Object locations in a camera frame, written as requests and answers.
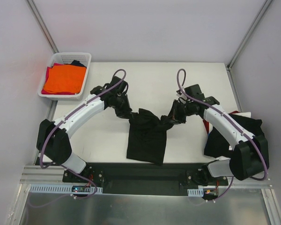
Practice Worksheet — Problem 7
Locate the right aluminium corner post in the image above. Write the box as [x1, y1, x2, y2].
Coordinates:
[226, 0, 274, 71]

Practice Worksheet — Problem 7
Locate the left aluminium corner post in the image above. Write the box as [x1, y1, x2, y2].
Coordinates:
[25, 0, 59, 54]

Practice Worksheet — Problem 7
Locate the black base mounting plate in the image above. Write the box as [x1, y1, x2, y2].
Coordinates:
[62, 162, 234, 195]

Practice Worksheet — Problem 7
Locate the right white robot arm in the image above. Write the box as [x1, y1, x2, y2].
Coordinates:
[166, 84, 269, 185]

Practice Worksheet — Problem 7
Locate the right white cable duct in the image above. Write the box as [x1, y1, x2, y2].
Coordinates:
[187, 187, 204, 197]

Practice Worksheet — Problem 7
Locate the aluminium corner post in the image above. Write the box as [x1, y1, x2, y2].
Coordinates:
[25, 0, 59, 54]
[226, 0, 274, 71]

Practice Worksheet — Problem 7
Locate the left white cable duct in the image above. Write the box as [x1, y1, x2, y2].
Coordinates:
[30, 184, 103, 195]

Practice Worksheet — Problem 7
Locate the navy t shirt in basket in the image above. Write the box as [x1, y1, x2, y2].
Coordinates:
[70, 60, 86, 68]

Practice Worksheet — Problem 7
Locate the white plastic laundry basket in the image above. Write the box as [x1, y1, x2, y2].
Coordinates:
[37, 52, 92, 101]

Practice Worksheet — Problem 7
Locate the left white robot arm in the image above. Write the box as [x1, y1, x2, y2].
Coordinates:
[36, 75, 132, 182]

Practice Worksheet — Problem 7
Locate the black t shirt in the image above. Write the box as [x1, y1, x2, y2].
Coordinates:
[203, 111, 264, 158]
[126, 108, 173, 165]

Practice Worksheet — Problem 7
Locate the orange t shirt in basket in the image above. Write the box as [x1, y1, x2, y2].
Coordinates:
[55, 65, 86, 95]

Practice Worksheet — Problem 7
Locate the white cable duct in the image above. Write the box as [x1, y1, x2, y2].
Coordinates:
[30, 184, 103, 195]
[187, 187, 204, 197]

